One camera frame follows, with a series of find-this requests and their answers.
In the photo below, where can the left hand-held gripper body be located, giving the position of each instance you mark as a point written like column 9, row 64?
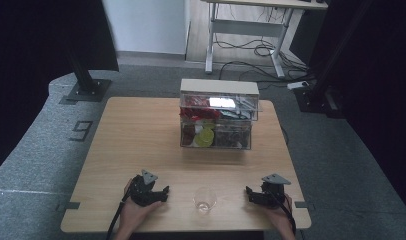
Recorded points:
column 142, row 195

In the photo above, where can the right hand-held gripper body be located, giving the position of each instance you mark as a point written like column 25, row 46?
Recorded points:
column 273, row 193

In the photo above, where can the person's right hand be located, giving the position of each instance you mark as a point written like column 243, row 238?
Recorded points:
column 278, row 216

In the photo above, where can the grey tape strip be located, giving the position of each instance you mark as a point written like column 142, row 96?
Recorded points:
column 304, row 205
column 69, row 206

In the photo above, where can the clear glass cup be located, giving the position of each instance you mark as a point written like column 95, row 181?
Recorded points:
column 204, row 199

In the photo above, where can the dark brown packets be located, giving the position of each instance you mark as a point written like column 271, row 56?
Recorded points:
column 232, row 135

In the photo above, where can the yellow-green round lid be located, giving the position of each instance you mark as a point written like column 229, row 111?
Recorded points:
column 204, row 137

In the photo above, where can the clear plastic drawer box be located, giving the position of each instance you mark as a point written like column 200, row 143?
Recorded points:
column 219, row 113

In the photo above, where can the red snack packets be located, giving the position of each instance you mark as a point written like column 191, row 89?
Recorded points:
column 199, row 108

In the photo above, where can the white power strip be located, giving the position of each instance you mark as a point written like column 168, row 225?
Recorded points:
column 297, row 85

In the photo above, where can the black metal stand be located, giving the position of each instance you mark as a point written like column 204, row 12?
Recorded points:
column 86, row 80
column 319, row 90

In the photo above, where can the dark curtain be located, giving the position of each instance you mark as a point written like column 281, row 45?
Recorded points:
column 41, row 66
column 384, row 100

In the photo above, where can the white desk frame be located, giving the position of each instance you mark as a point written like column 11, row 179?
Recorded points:
column 247, row 28

